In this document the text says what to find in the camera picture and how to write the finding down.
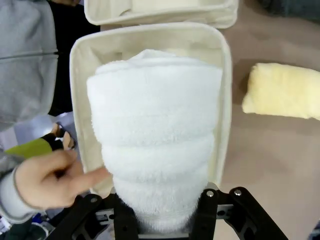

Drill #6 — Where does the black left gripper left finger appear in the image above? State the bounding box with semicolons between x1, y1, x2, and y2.
47;193;141;240

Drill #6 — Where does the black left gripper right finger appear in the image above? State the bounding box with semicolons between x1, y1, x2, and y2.
194;186;289;240

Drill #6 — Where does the dark grey rolled towel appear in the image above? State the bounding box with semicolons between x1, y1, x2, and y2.
257;0;320;17

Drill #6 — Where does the person's right forearm grey sleeve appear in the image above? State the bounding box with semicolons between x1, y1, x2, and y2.
0;152;38;226

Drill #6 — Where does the white towel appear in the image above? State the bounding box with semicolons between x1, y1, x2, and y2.
86;49;224;232

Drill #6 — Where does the pale yellow rolled towel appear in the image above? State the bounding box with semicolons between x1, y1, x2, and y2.
241;62;320;120

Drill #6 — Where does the person in grey hoodie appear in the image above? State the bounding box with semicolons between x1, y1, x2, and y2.
0;0;101;132

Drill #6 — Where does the person's right hand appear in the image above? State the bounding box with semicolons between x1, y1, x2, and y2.
13;149;113;210

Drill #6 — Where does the cream folded towel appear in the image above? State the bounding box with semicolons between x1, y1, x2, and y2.
119;0;201;17

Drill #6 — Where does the cream fabric basket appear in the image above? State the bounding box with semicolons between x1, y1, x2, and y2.
69;21;233;199
83;0;238;31

